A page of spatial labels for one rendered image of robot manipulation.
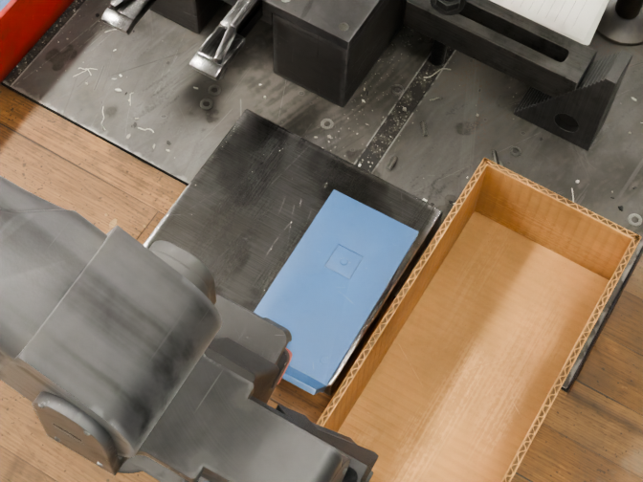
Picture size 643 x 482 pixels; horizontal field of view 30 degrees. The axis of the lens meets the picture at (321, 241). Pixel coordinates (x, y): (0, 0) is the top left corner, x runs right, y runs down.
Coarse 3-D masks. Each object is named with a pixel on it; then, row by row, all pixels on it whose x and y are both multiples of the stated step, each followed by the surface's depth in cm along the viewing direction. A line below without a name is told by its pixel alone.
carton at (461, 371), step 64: (512, 192) 84; (448, 256) 87; (512, 256) 87; (576, 256) 87; (384, 320) 78; (448, 320) 85; (512, 320) 85; (576, 320) 85; (384, 384) 82; (448, 384) 83; (512, 384) 83; (384, 448) 80; (448, 448) 80; (512, 448) 81
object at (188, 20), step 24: (168, 0) 95; (192, 0) 93; (216, 0) 96; (192, 24) 96; (288, 24) 88; (384, 24) 92; (288, 48) 91; (312, 48) 89; (336, 48) 88; (360, 48) 90; (384, 48) 96; (288, 72) 94; (312, 72) 92; (336, 72) 90; (360, 72) 93; (336, 96) 93
